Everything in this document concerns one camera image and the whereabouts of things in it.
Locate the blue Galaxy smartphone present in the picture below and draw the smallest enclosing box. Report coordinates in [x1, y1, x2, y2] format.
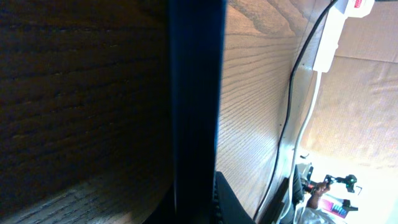
[169, 0, 227, 223]

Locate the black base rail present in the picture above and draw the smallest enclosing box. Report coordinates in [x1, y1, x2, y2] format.
[258, 177, 290, 224]

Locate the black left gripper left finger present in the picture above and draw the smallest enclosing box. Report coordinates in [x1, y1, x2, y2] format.
[143, 185, 175, 224]

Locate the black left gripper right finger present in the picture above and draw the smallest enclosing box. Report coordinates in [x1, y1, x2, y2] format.
[213, 171, 255, 224]

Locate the person in background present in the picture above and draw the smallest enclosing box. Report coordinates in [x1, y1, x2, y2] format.
[293, 182, 346, 224]

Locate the black USB charging cable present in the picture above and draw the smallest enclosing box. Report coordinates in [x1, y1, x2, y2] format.
[252, 0, 340, 222]

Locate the white power strip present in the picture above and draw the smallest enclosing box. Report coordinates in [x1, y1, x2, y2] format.
[313, 0, 375, 73]

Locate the white power strip cord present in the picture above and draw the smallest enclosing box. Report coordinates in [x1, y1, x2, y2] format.
[276, 70, 323, 224]

